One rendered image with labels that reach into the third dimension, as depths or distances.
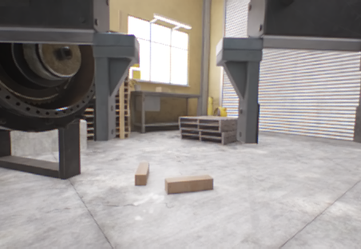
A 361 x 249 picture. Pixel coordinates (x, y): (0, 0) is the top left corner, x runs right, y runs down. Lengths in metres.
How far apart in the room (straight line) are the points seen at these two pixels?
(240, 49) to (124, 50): 0.11
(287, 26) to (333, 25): 0.04
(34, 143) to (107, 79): 3.29
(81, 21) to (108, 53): 0.03
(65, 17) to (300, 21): 0.21
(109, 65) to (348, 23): 0.22
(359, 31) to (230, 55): 0.12
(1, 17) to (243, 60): 0.22
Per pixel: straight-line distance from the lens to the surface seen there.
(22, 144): 3.48
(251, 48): 0.22
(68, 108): 0.84
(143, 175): 1.86
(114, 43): 0.21
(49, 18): 0.23
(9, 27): 0.25
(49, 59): 0.75
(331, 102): 5.49
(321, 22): 0.24
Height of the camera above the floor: 0.69
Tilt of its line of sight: 5 degrees down
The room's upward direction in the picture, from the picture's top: 1 degrees clockwise
